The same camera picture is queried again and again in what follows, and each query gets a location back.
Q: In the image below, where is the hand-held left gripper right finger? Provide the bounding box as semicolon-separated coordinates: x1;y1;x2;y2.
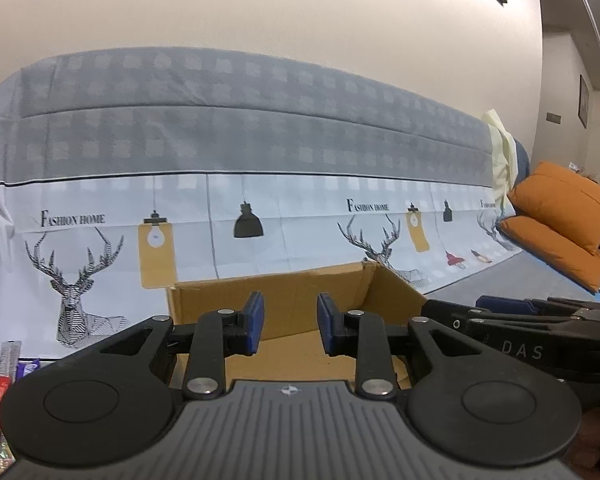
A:
317;293;511;401

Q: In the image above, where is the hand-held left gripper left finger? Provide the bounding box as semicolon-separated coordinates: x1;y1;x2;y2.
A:
45;291;265;401

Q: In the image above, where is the orange cushion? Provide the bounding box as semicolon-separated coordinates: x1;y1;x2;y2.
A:
497;215;600;294
507;161;600;256

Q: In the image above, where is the small framed wall picture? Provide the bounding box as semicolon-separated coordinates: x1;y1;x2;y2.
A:
579;75;590;129

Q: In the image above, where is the red stick snack packet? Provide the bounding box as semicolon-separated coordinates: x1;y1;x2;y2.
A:
0;342;21;445

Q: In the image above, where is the cream cloth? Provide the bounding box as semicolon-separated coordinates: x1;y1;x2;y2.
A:
481;108;515;206

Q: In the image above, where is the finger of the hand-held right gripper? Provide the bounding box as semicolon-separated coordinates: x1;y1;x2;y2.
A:
475;295;600;321
422;300;600;341

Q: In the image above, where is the blue sofa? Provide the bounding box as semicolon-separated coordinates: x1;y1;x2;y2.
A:
510;137;531;188

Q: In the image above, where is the cardboard box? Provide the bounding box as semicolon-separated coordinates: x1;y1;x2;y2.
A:
165;259;431;391

